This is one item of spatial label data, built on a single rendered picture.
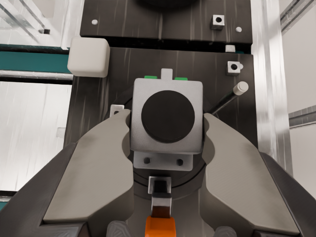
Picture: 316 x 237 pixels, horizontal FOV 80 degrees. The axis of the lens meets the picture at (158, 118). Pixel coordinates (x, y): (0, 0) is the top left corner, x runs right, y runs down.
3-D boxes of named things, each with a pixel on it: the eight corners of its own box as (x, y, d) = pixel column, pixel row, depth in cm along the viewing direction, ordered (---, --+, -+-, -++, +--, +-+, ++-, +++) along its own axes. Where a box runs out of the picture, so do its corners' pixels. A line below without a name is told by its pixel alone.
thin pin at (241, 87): (214, 115, 22) (249, 91, 14) (207, 115, 22) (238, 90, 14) (213, 109, 22) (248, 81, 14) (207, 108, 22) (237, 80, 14)
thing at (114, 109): (125, 125, 22) (122, 122, 20) (112, 124, 22) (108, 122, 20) (126, 108, 22) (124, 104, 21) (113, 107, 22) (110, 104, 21)
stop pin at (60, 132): (77, 141, 28) (65, 138, 24) (69, 140, 28) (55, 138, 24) (79, 131, 28) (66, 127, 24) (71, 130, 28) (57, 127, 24)
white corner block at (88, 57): (110, 83, 27) (102, 70, 23) (78, 82, 27) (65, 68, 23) (114, 53, 28) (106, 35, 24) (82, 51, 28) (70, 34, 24)
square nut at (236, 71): (237, 76, 25) (240, 73, 24) (225, 75, 25) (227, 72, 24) (236, 65, 25) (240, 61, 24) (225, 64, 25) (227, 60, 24)
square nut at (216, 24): (222, 30, 26) (225, 25, 25) (210, 29, 26) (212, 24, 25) (222, 19, 27) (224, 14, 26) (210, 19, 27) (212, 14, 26)
